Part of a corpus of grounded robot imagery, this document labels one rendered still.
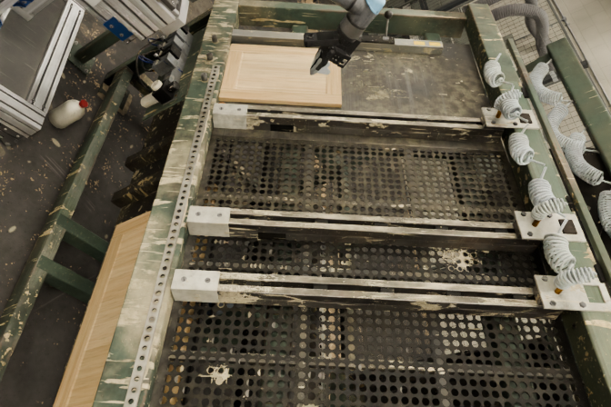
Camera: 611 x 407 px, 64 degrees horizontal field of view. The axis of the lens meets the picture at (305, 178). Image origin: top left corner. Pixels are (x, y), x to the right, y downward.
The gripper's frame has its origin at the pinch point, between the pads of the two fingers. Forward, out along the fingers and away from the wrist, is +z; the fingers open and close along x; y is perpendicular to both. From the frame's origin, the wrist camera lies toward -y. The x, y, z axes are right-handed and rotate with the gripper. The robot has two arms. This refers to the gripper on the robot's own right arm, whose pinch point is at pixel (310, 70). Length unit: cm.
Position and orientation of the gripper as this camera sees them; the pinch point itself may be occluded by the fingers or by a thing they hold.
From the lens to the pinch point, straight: 171.8
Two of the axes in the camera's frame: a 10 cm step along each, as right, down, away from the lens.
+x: -0.3, -8.1, 5.8
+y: 8.6, 2.7, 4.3
